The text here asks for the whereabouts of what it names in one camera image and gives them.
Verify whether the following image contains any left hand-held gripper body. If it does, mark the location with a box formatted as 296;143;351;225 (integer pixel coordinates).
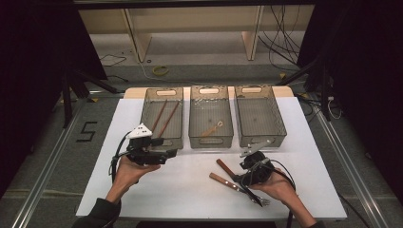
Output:
126;123;169;166

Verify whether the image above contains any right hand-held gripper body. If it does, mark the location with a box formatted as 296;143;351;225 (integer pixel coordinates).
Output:
239;140;277;186

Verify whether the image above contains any wooden-handled table knife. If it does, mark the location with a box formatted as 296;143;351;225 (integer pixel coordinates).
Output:
216;158;264;208

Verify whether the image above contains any wooden-handled fork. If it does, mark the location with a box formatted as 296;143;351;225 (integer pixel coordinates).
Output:
208;172;271;207

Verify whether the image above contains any grey translucent plastic bin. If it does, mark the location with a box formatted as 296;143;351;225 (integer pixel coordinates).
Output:
136;86;184;152
188;85;235;149
234;85;288;148

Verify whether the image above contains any person's left hand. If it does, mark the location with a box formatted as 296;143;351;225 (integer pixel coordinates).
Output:
108;156;162;199

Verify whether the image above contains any person's right hand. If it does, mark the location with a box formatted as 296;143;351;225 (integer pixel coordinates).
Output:
250;170;297;203

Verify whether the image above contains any white table cover sheet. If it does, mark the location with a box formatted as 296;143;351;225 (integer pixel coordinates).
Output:
75;96;348;221

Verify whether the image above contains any yellow tape roll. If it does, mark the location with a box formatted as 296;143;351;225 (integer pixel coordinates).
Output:
151;65;170;77

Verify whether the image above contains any black metal tripod stand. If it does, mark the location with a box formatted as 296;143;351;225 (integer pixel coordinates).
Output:
61;67;121;129

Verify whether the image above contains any light wooden shelf unit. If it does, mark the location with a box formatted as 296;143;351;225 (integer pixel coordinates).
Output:
77;4;317;64

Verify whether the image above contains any black curtain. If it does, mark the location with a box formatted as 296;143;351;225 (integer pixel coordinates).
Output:
0;0;107;198
297;0;403;203

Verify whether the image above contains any left hand-held gripper black cable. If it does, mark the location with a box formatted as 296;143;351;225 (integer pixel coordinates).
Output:
108;131;132;184

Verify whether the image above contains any hand-held gripper black cable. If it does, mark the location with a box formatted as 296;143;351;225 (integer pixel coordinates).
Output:
250;158;297;228
108;131;132;184

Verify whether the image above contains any right hand-held gripper black cable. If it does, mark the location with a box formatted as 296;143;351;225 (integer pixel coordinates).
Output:
250;158;297;228

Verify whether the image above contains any white floor cable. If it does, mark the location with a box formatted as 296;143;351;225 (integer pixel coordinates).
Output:
136;56;191;86

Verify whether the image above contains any aluminium floor rail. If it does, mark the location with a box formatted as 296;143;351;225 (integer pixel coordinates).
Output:
312;94;393;228
10;98;88;228

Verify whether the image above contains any thin black floor cable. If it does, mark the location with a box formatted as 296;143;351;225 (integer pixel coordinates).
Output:
98;53;127;68

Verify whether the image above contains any bundle of black cables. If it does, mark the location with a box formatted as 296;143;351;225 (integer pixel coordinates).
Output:
258;4;302;72

